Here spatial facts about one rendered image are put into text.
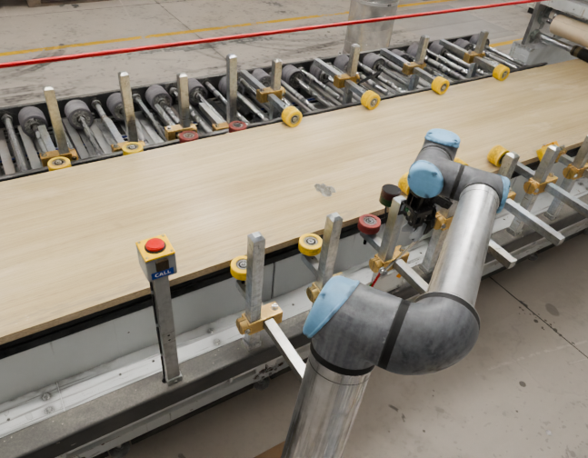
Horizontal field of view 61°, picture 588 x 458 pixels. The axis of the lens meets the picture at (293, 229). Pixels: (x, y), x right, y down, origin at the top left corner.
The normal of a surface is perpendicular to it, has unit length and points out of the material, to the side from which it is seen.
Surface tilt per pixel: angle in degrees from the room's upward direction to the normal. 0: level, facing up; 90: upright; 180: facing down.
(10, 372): 90
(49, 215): 0
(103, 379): 0
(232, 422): 0
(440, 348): 57
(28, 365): 90
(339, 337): 73
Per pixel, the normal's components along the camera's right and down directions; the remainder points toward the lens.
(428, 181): -0.50, 0.53
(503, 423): 0.08, -0.76
